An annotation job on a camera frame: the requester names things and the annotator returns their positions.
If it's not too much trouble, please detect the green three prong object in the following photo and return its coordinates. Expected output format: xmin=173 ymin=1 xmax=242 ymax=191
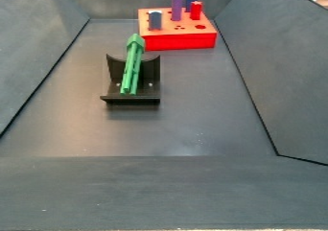
xmin=120 ymin=34 xmax=144 ymax=95

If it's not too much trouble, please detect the black curved fixture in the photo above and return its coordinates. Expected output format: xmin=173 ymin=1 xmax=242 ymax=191
xmin=100 ymin=55 xmax=160 ymax=105

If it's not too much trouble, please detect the red peg board block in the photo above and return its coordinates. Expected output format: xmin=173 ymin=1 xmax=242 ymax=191
xmin=138 ymin=8 xmax=218 ymax=51

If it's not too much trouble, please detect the light blue grey peg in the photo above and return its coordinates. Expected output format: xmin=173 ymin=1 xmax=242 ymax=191
xmin=148 ymin=11 xmax=162 ymax=31

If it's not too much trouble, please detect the red notched peg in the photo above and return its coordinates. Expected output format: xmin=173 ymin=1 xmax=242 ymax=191
xmin=190 ymin=1 xmax=202 ymax=20

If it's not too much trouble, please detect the dark blue rounded peg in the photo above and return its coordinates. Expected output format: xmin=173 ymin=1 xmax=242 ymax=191
xmin=186 ymin=0 xmax=197 ymax=12

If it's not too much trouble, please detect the purple cylinder peg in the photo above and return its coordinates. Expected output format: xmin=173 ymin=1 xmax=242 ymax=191
xmin=171 ymin=0 xmax=183 ymax=21

